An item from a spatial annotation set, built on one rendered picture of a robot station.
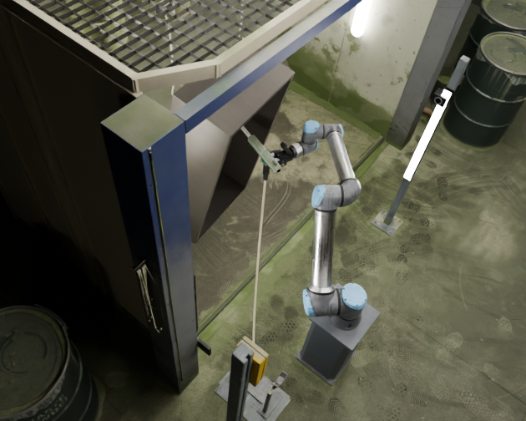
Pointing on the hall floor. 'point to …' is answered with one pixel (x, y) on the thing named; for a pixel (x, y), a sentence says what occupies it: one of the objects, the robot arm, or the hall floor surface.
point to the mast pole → (405, 178)
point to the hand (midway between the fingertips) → (265, 161)
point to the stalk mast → (239, 382)
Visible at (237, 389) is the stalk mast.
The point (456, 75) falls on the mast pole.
